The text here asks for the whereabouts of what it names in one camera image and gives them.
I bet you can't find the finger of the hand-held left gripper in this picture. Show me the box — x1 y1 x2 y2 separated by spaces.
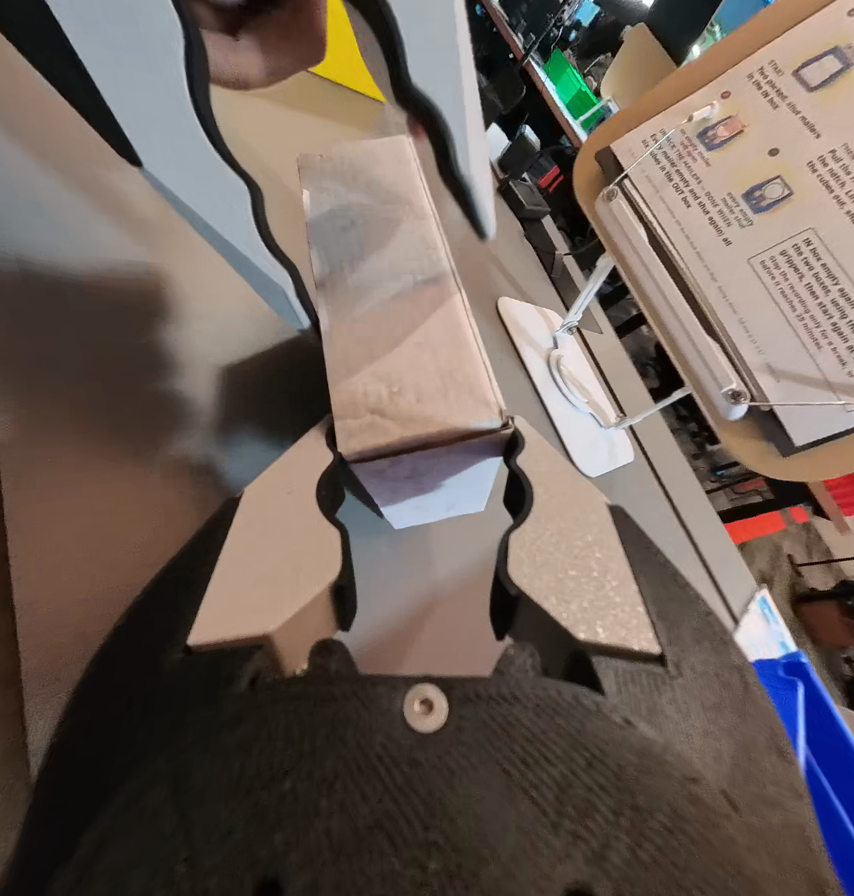
44 0 324 335
346 0 499 244

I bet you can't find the green plastic bin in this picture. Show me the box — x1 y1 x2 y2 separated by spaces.
543 46 604 133

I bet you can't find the yellow plastic bin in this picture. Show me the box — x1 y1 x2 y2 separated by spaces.
308 0 389 105

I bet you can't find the orange red frame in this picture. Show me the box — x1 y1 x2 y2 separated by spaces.
721 470 854 547

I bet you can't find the white and blue leaflet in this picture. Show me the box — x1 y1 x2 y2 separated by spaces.
733 587 804 665

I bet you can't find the person's left hand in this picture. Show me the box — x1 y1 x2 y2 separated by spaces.
187 0 330 92

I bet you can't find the white cardboard mailer box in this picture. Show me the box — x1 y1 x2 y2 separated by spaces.
296 133 516 531

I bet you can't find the printed instruction sheet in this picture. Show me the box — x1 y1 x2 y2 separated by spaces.
611 0 854 449

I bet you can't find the black electronic device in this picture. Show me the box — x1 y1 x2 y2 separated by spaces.
495 126 564 222

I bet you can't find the white instruction sheet stand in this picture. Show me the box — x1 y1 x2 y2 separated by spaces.
572 0 854 484

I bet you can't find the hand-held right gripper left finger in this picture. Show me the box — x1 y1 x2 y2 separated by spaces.
185 419 359 678

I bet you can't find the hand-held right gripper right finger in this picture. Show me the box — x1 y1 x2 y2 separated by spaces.
490 419 663 659

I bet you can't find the blue plastic bin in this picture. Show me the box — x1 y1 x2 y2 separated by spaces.
750 651 854 896

